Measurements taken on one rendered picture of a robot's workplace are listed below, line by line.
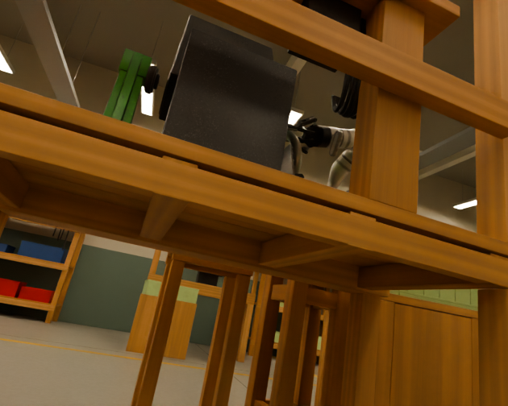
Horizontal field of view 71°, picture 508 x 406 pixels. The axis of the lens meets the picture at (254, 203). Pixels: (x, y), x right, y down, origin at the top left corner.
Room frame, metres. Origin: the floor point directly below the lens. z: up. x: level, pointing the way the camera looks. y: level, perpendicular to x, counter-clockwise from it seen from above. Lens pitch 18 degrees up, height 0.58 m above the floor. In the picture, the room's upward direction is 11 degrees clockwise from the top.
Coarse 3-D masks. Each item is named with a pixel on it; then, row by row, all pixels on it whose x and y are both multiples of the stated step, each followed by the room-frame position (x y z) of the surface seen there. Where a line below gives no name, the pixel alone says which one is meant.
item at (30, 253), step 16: (80, 240) 5.94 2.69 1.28; (0, 256) 5.28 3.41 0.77; (16, 256) 5.32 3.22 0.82; (32, 256) 5.44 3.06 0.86; (48, 256) 5.48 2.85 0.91; (64, 256) 5.59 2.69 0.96; (64, 272) 5.52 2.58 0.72; (0, 288) 5.39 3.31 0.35; (16, 288) 5.44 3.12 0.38; (32, 288) 5.47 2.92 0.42; (64, 288) 5.94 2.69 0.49; (16, 304) 5.37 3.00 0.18; (32, 304) 5.42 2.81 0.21; (48, 304) 5.51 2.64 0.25; (48, 320) 5.52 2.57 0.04
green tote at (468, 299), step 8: (408, 296) 1.65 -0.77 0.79; (416, 296) 1.65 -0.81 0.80; (424, 296) 1.65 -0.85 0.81; (432, 296) 1.66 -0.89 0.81; (440, 296) 1.67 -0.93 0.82; (448, 296) 1.67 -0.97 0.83; (456, 296) 1.68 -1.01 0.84; (464, 296) 1.68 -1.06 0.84; (472, 296) 1.69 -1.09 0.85; (448, 304) 1.67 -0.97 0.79; (456, 304) 1.68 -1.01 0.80; (464, 304) 1.68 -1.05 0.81; (472, 304) 1.68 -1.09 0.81
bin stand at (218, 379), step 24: (168, 264) 1.62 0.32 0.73; (192, 264) 1.66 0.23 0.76; (216, 264) 1.47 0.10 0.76; (168, 288) 1.43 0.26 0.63; (240, 288) 1.51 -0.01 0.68; (168, 312) 1.43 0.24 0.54; (240, 312) 1.51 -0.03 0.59; (216, 336) 1.70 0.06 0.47; (144, 360) 1.62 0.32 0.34; (216, 360) 1.70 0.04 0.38; (144, 384) 1.43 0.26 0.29; (216, 384) 1.54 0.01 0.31
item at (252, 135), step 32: (192, 32) 0.74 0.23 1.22; (192, 64) 0.74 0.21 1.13; (224, 64) 0.77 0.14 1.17; (256, 64) 0.79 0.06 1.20; (192, 96) 0.75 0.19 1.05; (224, 96) 0.77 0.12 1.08; (256, 96) 0.79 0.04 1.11; (288, 96) 0.82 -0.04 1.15; (192, 128) 0.76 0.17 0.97; (224, 128) 0.78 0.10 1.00; (256, 128) 0.80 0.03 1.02; (256, 160) 0.80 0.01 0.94
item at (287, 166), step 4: (288, 148) 0.99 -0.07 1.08; (292, 148) 0.98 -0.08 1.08; (284, 152) 1.02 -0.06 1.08; (288, 152) 0.99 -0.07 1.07; (284, 156) 1.02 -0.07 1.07; (288, 156) 1.00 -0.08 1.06; (292, 156) 0.98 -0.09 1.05; (284, 160) 1.02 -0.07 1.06; (288, 160) 1.00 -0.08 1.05; (292, 160) 0.98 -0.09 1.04; (284, 164) 1.03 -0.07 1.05; (288, 164) 1.00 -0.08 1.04; (292, 164) 0.98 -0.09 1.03; (284, 168) 1.03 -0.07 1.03; (288, 168) 1.01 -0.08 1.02; (292, 168) 0.98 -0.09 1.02; (288, 172) 1.01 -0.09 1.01; (292, 172) 0.98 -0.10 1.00
